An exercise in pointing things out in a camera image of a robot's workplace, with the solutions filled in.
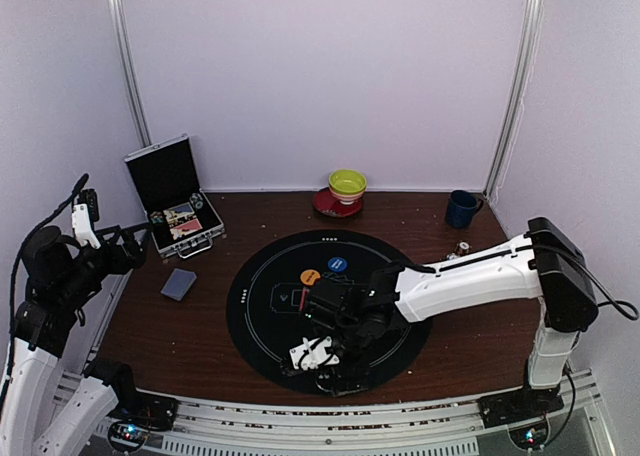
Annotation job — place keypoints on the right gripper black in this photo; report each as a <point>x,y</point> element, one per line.
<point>337,377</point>

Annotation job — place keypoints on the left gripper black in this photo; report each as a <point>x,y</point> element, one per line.
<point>122,263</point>

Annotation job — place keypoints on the orange round blind button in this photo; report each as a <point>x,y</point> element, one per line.
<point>309,277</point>

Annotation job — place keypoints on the blue round blind button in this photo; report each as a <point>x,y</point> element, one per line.
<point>337,264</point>

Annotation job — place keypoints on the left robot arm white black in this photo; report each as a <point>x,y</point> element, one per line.
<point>63,275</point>

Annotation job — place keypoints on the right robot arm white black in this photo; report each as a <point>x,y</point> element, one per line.
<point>540,264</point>

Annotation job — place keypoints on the aluminium poker case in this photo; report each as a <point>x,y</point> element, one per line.
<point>184,222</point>

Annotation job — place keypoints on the round black poker mat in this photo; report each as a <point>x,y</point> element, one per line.
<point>263,316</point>

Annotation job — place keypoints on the red plate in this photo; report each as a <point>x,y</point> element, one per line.
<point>325,203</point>

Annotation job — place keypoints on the green striped bowl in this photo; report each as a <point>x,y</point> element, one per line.
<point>347,185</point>

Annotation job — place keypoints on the dark blue mug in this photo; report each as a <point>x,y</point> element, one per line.
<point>461,208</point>

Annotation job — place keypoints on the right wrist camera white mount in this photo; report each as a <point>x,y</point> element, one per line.
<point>314,354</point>

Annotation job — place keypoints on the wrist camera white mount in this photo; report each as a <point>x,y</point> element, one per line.
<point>314,354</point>
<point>85,213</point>

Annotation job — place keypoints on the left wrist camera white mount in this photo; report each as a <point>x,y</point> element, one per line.
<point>85,213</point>

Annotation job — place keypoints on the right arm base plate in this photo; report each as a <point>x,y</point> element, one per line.
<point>518,405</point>

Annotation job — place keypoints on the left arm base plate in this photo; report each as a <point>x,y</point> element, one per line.
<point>148,410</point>

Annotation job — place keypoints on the aluminium front rail frame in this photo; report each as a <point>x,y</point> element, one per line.
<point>451,426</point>

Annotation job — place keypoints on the left aluminium corner post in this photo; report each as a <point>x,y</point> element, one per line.
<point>117,12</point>

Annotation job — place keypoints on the aluminium corner post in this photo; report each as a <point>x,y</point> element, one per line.
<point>117,12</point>
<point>532,18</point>

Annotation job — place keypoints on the right aluminium corner post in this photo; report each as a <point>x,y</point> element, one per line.
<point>532,18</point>

